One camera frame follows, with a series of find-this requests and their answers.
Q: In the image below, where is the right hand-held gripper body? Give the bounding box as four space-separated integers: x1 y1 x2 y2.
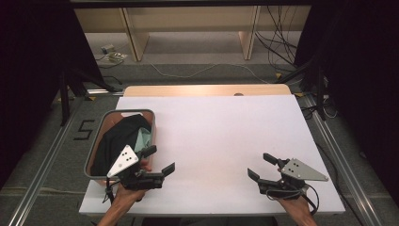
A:
258 157 329 201

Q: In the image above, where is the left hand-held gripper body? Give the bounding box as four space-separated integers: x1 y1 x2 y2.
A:
106 144 165 191

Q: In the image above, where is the person's right hand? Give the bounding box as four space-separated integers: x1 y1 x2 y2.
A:
277 195 315 218

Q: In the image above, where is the person's left hand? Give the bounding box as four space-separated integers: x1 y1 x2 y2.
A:
114 159 153 203

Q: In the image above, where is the light green cloth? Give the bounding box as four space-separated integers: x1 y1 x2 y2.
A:
134 126 153 153

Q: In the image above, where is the black cloth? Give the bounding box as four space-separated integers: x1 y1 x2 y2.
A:
89 113 153 177

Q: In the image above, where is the grey plastic basket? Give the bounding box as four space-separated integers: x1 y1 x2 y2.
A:
83 108 157 181

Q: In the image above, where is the white table cover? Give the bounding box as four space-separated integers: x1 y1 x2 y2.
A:
78 94 346 217

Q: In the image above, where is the black metal stand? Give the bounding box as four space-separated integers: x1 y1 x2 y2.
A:
277 56 328 122

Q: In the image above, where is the black tripod stand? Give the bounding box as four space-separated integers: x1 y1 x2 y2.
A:
57 67 124 127

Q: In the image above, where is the dark curtain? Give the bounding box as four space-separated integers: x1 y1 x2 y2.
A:
0 0 104 189
295 0 399 199

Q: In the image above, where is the grey power adapter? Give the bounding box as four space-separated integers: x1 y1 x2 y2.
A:
100 43 116 55

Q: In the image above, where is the light wooden shelf unit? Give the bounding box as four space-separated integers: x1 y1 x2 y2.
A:
74 5 312 62

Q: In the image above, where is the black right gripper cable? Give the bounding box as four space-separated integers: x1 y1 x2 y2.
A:
264 184 320 217

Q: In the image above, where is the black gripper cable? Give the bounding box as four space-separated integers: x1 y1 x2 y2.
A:
103 176 121 205
264 184 320 217

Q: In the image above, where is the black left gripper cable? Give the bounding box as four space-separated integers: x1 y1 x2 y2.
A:
103 176 121 205

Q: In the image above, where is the aluminium floor rail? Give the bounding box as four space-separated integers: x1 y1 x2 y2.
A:
302 93 384 226
7 96 85 226

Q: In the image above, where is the short aluminium rail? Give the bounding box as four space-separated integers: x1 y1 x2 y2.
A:
86 88 125 96

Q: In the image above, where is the white floor cable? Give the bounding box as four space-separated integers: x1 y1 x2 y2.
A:
150 61 271 85

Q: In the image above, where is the bundle of black cables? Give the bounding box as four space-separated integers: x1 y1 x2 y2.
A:
254 5 299 68

